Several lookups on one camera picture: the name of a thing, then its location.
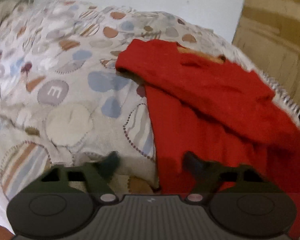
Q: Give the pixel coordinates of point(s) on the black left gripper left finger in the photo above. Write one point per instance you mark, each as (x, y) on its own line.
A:
(98, 175)

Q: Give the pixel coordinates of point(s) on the patterned beige quilt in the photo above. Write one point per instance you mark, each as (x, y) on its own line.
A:
(61, 99)

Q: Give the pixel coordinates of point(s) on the red long-sleeve shirt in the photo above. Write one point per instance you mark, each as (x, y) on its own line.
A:
(218, 111)

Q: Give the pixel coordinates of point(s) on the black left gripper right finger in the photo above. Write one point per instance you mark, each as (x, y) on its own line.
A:
(209, 177)

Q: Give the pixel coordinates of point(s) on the wooden wardrobe panel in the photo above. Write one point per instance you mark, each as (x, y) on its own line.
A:
(268, 33)

